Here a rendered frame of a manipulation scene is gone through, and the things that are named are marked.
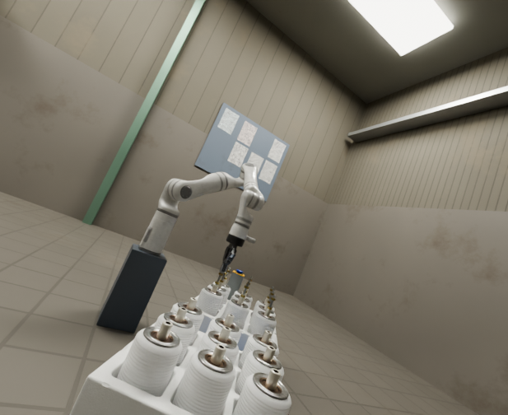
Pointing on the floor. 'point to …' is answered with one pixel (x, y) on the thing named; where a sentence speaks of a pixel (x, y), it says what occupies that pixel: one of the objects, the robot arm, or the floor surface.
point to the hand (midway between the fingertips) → (223, 268)
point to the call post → (235, 283)
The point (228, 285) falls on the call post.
